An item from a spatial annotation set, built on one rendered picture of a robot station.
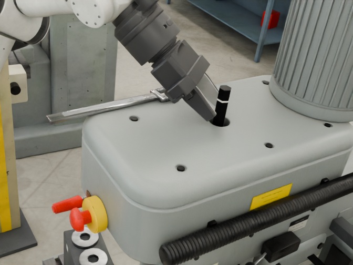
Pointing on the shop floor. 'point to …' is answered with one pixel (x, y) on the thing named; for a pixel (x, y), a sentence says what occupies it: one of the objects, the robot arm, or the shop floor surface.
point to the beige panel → (10, 180)
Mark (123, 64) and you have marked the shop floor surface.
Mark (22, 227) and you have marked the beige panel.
